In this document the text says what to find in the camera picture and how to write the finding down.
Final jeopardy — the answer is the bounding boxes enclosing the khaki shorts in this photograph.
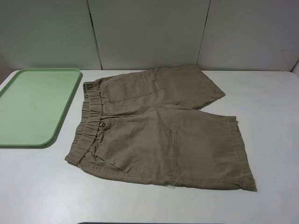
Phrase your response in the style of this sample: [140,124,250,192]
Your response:
[65,65,256,191]

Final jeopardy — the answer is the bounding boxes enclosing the green plastic tray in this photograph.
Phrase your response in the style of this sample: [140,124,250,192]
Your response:
[0,69,81,147]

